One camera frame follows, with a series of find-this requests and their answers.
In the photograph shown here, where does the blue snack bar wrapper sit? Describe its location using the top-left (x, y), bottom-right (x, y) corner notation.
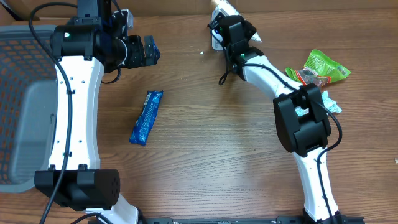
top-left (129, 91), bottom-right (164, 146)

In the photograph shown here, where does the green snack bag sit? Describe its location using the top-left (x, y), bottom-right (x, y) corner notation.
top-left (285, 49), bottom-right (351, 87)

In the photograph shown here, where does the teal wipes packet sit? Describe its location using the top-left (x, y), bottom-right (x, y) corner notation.
top-left (295, 91), bottom-right (343, 116)

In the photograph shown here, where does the white tube gold cap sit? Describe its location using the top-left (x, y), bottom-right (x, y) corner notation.
top-left (211, 0), bottom-right (262, 42)

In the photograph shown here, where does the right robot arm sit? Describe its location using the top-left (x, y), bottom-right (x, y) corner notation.
top-left (208, 12), bottom-right (364, 223)

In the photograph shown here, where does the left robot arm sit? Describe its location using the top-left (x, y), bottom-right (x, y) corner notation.
top-left (34, 1), bottom-right (160, 223)

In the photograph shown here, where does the white barcode scanner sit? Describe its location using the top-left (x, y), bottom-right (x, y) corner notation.
top-left (211, 7), bottom-right (226, 50)

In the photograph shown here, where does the grey plastic mesh basket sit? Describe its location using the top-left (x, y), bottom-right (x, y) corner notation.
top-left (1, 26), bottom-right (58, 193)

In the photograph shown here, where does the cardboard back panel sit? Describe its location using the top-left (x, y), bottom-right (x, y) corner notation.
top-left (4, 0), bottom-right (397, 19)

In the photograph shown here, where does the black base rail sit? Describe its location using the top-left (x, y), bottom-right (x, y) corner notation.
top-left (144, 214), bottom-right (365, 224)

